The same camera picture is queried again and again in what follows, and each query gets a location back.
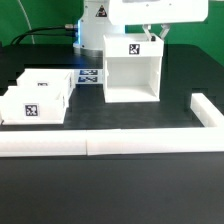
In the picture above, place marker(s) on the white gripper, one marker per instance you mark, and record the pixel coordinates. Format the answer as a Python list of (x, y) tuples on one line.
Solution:
[(165, 12)]

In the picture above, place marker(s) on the white drawer cabinet box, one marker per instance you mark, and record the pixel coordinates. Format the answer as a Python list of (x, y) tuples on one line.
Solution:
[(132, 68)]

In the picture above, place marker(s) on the white front drawer tray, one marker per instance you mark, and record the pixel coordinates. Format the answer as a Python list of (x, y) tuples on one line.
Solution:
[(37, 105)]

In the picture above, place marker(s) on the white drawer tray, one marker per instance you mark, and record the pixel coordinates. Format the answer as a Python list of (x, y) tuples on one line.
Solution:
[(37, 105), (63, 78)]

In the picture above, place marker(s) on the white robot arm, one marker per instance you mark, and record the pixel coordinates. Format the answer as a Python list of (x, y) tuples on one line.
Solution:
[(102, 17)]

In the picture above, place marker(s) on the white rear drawer tray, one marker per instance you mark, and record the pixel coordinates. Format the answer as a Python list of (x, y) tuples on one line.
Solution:
[(63, 78)]

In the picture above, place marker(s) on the white marker tag sheet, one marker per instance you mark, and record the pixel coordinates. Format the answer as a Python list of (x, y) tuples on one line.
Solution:
[(89, 76)]

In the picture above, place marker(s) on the white side wall bar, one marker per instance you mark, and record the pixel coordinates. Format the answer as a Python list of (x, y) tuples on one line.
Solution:
[(205, 111)]

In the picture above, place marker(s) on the white front wall bar right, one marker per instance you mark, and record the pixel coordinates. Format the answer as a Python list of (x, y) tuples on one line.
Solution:
[(164, 140)]

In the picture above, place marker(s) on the white front wall bar left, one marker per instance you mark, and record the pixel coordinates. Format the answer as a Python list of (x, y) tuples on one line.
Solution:
[(42, 143)]

